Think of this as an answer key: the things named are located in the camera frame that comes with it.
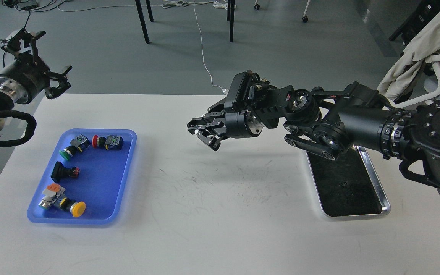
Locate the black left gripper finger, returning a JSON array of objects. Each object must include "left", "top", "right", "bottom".
[
  {"left": 0, "top": 28, "right": 46, "bottom": 64},
  {"left": 44, "top": 66, "right": 72, "bottom": 99}
]

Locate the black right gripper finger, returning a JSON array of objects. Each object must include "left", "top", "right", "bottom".
[
  {"left": 187, "top": 103, "right": 226, "bottom": 135},
  {"left": 195, "top": 128, "right": 227, "bottom": 151}
]

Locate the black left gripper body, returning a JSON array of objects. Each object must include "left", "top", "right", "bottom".
[{"left": 0, "top": 57, "right": 50, "bottom": 105}]

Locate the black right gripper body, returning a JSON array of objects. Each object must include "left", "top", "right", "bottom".
[{"left": 220, "top": 110, "right": 263, "bottom": 139}]

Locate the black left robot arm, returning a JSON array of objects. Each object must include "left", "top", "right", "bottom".
[{"left": 0, "top": 28, "right": 72, "bottom": 147}]

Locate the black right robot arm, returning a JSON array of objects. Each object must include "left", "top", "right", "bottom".
[{"left": 187, "top": 70, "right": 440, "bottom": 188}]

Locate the black square push button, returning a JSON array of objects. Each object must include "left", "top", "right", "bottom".
[{"left": 50, "top": 161, "right": 80, "bottom": 183}]

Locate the blue plastic tray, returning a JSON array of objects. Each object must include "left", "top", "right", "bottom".
[{"left": 27, "top": 128, "right": 137, "bottom": 225}]

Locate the black table leg right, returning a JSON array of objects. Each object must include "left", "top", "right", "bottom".
[{"left": 227, "top": 0, "right": 235, "bottom": 42}]

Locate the black table leg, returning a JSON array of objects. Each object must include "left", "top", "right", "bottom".
[
  {"left": 135, "top": 0, "right": 154, "bottom": 44},
  {"left": 227, "top": 0, "right": 235, "bottom": 42}
]

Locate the silver metal tray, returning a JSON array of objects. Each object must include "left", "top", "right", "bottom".
[{"left": 307, "top": 146, "right": 391, "bottom": 220}]

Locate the black table leg left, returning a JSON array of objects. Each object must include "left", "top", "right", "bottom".
[{"left": 135, "top": 0, "right": 154, "bottom": 44}]

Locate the white chair with beige cloth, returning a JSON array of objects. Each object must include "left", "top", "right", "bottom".
[{"left": 377, "top": 12, "right": 440, "bottom": 108}]

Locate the black cable on floor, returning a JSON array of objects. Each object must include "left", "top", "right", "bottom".
[{"left": 1, "top": 0, "right": 71, "bottom": 65}]

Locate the green push button switch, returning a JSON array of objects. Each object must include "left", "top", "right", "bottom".
[{"left": 59, "top": 134, "right": 91, "bottom": 161}]

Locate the red push button switch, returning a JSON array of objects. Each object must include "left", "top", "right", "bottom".
[{"left": 91, "top": 135, "right": 123, "bottom": 151}]

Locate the yellow push button switch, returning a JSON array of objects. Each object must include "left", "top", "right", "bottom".
[{"left": 39, "top": 183, "right": 87, "bottom": 217}]

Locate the white cable on floor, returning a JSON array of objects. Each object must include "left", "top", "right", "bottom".
[{"left": 161, "top": 0, "right": 236, "bottom": 92}]

